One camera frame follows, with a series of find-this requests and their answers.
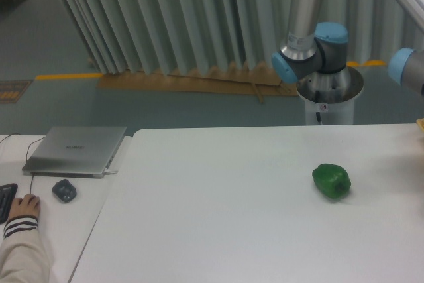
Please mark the person's hand on mouse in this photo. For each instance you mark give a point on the person's hand on mouse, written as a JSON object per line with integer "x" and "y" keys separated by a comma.
{"x": 28, "y": 206}

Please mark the cream sleeve forearm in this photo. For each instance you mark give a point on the cream sleeve forearm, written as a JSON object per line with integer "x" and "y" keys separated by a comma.
{"x": 23, "y": 256}

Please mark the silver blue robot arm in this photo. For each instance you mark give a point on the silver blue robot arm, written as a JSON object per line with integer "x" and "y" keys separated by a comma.
{"x": 313, "y": 56}

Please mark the green bell pepper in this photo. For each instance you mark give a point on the green bell pepper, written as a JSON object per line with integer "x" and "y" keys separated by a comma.
{"x": 331, "y": 180}

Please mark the black keyboard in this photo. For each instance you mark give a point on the black keyboard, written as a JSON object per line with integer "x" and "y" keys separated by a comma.
{"x": 7, "y": 192}

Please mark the silver closed laptop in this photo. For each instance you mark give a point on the silver closed laptop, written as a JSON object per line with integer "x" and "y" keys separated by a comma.
{"x": 75, "y": 151}

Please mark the white usb plug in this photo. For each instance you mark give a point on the white usb plug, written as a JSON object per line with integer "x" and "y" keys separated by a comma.
{"x": 110, "y": 172}

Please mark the pale green folding curtain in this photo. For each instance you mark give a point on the pale green folding curtain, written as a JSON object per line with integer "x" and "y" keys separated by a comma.
{"x": 181, "y": 35}

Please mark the brown cardboard sheet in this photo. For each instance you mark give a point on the brown cardboard sheet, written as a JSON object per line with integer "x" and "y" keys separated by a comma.
{"x": 260, "y": 82}

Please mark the wooden board corner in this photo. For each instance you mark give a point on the wooden board corner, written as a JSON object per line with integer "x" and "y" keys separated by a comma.
{"x": 420, "y": 124}

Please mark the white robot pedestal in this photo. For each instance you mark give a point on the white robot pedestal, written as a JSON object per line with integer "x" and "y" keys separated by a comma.
{"x": 324, "y": 113}

